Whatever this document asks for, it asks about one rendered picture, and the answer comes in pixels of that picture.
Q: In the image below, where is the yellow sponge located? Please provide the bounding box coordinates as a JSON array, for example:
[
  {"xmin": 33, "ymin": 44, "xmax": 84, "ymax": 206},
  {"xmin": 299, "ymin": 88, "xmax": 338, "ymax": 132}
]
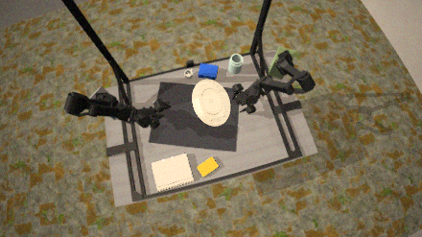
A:
[{"xmin": 197, "ymin": 156, "xmax": 219, "ymax": 177}]

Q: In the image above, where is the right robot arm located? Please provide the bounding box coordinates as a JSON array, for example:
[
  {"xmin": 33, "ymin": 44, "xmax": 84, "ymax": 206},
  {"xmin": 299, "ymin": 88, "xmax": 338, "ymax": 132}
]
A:
[{"xmin": 64, "ymin": 92, "xmax": 160, "ymax": 130}]

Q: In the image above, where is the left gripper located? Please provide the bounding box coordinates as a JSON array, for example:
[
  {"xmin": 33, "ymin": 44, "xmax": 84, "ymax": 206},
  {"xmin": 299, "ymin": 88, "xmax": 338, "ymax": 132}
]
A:
[{"xmin": 231, "ymin": 83, "xmax": 256, "ymax": 114}]

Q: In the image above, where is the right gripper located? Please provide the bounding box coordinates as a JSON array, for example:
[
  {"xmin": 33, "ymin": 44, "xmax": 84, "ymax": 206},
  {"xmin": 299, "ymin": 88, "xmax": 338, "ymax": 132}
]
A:
[{"xmin": 142, "ymin": 99, "xmax": 171, "ymax": 119}]

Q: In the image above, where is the cream round platter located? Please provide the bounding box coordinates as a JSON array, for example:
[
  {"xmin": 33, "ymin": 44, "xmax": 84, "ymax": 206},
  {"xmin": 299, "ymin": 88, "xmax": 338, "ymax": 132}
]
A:
[{"xmin": 192, "ymin": 80, "xmax": 230, "ymax": 127}]

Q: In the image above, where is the white cup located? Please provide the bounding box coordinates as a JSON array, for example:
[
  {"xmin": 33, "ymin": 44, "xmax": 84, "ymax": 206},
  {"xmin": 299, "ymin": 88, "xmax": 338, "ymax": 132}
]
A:
[{"xmin": 184, "ymin": 69, "xmax": 193, "ymax": 80}]

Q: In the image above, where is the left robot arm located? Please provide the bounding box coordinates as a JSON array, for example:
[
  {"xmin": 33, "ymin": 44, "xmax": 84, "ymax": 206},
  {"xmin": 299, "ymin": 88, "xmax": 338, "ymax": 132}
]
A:
[{"xmin": 234, "ymin": 50, "xmax": 316, "ymax": 106}]

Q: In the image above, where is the dark grey flat mat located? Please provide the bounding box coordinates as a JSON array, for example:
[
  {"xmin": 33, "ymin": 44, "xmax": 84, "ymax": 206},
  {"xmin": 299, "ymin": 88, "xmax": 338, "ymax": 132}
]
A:
[{"xmin": 149, "ymin": 82, "xmax": 239, "ymax": 152}]

